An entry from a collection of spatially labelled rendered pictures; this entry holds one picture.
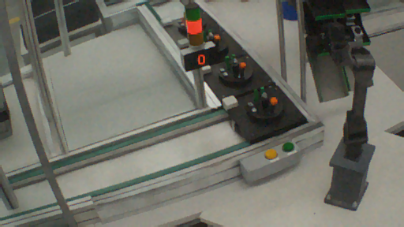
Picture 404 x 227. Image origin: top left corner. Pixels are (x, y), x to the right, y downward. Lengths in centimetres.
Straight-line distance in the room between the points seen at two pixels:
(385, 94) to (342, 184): 73
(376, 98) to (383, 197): 61
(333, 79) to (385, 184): 51
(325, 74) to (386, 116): 37
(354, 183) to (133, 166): 82
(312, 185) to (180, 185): 47
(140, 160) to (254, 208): 46
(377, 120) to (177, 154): 85
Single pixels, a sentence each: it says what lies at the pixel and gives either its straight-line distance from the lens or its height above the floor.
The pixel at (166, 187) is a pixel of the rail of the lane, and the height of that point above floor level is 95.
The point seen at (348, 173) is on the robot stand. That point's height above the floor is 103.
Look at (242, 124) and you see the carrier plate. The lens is 199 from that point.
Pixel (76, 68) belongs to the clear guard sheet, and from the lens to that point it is 185.
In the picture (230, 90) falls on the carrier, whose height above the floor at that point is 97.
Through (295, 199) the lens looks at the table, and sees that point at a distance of 186.
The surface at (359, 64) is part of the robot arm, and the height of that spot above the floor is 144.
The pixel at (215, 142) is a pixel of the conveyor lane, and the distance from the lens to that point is 201.
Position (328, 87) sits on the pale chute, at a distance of 207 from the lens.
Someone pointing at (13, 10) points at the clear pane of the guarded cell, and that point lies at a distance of 264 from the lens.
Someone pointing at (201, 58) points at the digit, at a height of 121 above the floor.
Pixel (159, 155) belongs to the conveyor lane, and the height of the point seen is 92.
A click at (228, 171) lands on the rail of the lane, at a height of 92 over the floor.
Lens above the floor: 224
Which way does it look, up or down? 38 degrees down
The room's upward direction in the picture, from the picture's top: 7 degrees counter-clockwise
